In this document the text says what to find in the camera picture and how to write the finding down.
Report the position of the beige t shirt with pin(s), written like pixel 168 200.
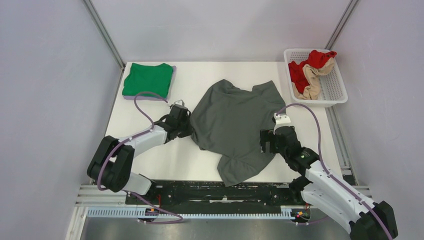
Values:
pixel 312 75

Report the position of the folded green t shirt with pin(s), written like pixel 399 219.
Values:
pixel 145 79

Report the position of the white slotted cable duct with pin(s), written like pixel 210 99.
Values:
pixel 140 212

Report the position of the right aluminium frame post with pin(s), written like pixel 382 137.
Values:
pixel 351 6

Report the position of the dark grey t shirt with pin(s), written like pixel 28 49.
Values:
pixel 228 121

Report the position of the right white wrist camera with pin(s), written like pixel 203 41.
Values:
pixel 281 120

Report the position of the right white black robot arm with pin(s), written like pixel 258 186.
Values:
pixel 358 214

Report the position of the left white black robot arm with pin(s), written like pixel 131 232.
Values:
pixel 111 165

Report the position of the aluminium frame post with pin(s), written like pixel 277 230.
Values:
pixel 104 33
pixel 351 6

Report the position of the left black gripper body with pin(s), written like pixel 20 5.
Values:
pixel 185 129

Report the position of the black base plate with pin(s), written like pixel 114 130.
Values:
pixel 222 207

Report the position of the aluminium front rail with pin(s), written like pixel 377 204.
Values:
pixel 99 195

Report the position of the left aluminium frame post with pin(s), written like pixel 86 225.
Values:
pixel 104 33

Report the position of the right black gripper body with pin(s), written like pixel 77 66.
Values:
pixel 268 135

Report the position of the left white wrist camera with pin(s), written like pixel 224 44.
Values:
pixel 179 102

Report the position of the white plastic basket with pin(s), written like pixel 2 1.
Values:
pixel 332 88

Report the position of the red t shirt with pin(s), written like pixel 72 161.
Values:
pixel 315 59

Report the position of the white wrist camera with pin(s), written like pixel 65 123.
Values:
pixel 179 102
pixel 281 120

